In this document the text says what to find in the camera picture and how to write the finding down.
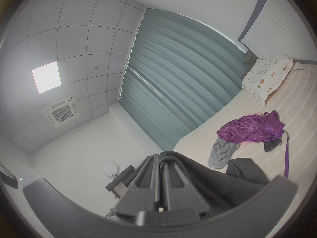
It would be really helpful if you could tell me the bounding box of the square ceiling light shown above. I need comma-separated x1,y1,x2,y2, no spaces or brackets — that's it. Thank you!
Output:
32,61,62,94

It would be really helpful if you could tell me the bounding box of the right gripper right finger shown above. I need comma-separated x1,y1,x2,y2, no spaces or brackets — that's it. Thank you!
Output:
159,161,208,215

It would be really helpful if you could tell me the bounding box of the round white mirror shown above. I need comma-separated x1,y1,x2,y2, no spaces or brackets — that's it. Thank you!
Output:
102,161,121,178

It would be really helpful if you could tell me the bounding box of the black mesh garment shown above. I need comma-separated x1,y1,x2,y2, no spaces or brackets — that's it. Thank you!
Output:
263,138,283,152

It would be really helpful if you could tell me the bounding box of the white printed pillow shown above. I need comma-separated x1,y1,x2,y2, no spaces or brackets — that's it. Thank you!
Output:
241,56,294,106

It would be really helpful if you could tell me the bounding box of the pale grey garment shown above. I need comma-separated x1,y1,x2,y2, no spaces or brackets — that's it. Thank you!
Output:
208,138,241,169

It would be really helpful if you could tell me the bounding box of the blue-green curtain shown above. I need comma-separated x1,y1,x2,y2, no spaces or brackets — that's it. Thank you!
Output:
118,8,248,151

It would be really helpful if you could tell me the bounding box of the dark bedside table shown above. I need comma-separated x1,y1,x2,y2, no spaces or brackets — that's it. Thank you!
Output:
241,52,258,65

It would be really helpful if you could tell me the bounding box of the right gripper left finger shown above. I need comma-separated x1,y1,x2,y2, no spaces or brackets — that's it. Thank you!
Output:
115,154,160,218

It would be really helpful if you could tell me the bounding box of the white ceiling air conditioner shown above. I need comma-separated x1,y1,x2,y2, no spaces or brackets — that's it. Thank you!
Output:
42,95,82,129

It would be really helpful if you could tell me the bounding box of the purple garment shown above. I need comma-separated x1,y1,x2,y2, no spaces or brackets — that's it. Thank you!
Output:
216,110,290,178

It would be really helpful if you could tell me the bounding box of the bed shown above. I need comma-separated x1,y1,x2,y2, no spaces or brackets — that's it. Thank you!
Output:
172,0,317,203

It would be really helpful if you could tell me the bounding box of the dark grey garment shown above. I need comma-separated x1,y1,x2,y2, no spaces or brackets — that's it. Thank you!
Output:
159,151,271,219

